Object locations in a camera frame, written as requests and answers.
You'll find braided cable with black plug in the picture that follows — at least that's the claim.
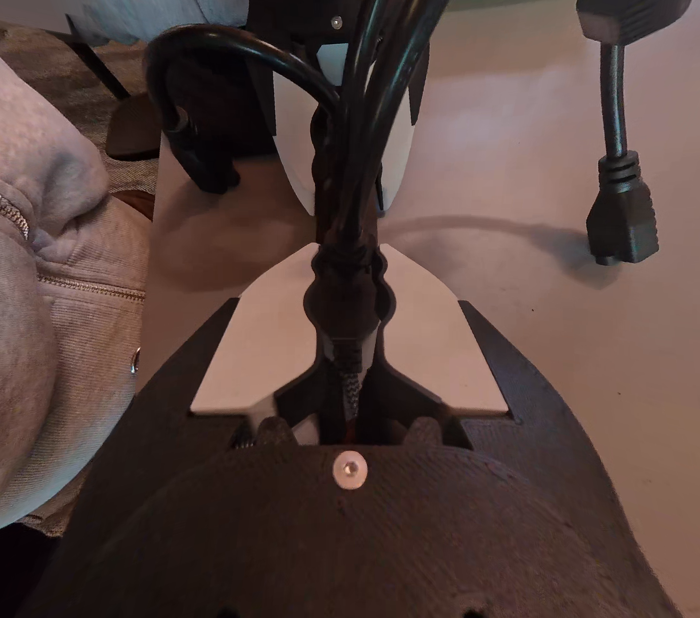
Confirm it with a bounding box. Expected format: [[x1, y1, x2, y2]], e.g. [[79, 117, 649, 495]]
[[339, 369, 364, 424]]

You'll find black power strip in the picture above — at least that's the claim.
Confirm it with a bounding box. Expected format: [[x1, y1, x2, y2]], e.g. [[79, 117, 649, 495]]
[[303, 213, 396, 372]]

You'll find grey zip hoodie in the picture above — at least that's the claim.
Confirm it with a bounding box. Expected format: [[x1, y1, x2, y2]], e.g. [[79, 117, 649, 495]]
[[0, 57, 155, 532]]

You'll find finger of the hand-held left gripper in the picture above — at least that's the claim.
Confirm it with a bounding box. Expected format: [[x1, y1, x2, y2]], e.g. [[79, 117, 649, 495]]
[[376, 86, 415, 212], [271, 66, 330, 217]]

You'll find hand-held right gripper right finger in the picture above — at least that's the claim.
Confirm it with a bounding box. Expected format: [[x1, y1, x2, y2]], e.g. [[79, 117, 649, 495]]
[[363, 243, 510, 435]]

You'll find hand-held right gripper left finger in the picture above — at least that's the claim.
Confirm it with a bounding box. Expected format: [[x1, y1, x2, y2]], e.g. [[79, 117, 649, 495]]
[[188, 243, 329, 446]]

